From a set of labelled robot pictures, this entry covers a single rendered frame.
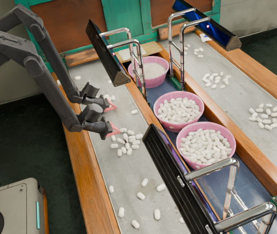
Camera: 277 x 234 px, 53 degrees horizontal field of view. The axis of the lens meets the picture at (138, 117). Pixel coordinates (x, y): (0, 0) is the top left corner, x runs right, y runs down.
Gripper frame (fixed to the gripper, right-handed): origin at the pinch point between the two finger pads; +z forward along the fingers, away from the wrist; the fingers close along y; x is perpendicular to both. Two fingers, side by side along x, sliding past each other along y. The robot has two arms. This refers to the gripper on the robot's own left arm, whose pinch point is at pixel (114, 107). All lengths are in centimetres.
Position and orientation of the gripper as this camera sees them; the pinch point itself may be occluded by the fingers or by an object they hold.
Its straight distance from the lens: 155.7
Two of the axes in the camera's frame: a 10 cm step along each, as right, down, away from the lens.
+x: -5.0, 7.6, 4.1
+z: 7.9, 2.2, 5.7
